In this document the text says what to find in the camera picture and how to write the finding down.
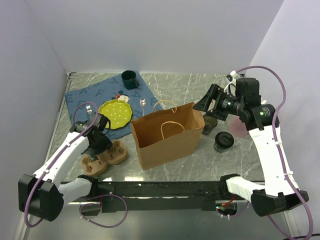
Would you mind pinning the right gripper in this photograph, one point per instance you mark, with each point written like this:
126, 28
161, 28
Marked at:
217, 93

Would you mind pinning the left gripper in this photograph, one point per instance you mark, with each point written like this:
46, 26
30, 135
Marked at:
106, 144

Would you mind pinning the cardboard cup carrier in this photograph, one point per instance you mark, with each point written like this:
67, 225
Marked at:
95, 167

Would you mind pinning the black plastic lid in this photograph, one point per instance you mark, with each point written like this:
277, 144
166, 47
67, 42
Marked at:
224, 140

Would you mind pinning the brown paper bag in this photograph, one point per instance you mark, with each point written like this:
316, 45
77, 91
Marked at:
166, 135

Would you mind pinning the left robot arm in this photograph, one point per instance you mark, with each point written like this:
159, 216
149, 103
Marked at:
43, 194

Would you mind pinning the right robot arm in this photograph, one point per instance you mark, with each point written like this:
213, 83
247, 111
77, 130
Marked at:
278, 193

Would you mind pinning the yellow dotted plate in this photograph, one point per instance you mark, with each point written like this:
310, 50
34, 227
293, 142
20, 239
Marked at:
118, 112

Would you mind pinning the silver fork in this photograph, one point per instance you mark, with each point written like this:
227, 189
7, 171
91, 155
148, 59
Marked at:
89, 111

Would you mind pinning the pink stirrer cup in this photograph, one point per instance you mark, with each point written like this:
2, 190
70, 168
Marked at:
237, 128

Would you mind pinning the blue letter placemat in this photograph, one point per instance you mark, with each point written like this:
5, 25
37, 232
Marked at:
104, 91

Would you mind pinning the cartoon character coaster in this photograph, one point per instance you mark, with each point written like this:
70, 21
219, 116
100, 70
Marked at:
121, 96

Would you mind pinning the silver spoon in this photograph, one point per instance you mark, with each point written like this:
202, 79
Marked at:
143, 103

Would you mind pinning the dark green mug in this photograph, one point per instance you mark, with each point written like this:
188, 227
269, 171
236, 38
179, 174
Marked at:
129, 80

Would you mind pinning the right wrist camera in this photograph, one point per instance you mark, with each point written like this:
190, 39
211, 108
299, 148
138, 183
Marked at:
231, 85

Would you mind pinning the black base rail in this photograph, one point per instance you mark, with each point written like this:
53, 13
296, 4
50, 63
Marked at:
157, 195

